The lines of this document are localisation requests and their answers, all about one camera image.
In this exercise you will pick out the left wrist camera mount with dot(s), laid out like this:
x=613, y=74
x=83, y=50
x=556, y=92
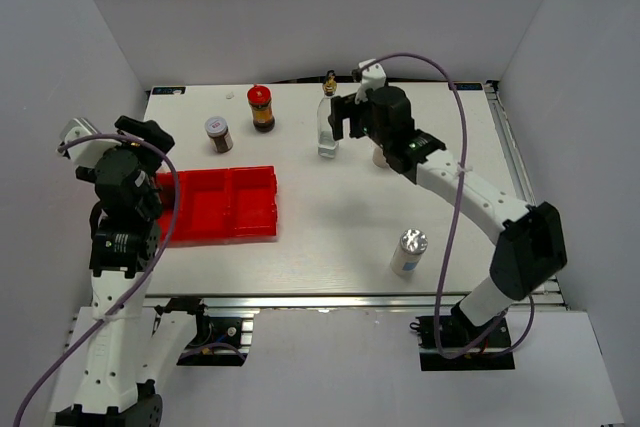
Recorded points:
x=85, y=154

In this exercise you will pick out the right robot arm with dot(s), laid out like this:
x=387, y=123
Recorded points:
x=425, y=161

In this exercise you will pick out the red-capped brown sauce bottle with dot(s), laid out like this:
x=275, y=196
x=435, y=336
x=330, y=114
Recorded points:
x=260, y=101

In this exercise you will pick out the red plastic organizer tray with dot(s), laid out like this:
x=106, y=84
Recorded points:
x=229, y=205

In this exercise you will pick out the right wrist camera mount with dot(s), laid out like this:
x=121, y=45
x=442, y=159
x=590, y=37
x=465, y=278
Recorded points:
x=370, y=75

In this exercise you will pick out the white shaker with metal lid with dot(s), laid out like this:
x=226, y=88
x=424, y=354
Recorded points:
x=411, y=246

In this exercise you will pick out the clear glass oil bottle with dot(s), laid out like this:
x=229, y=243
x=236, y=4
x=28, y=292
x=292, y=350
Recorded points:
x=327, y=146

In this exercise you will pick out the clear jar with metal lid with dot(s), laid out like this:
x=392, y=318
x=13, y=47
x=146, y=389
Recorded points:
x=379, y=159

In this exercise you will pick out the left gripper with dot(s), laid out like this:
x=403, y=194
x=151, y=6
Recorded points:
x=147, y=130

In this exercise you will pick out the aluminium table rail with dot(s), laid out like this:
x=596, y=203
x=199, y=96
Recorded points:
x=520, y=162

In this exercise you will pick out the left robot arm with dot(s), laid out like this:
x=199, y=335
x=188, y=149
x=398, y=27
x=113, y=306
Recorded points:
x=121, y=384

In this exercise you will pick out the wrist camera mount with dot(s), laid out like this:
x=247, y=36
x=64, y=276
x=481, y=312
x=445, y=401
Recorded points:
x=370, y=75
x=85, y=154

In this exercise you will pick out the small dark spice jar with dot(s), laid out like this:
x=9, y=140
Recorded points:
x=218, y=133

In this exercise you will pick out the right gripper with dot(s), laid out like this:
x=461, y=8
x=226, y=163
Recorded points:
x=346, y=108

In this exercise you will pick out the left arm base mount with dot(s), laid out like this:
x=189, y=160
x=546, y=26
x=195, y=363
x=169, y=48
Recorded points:
x=218, y=331

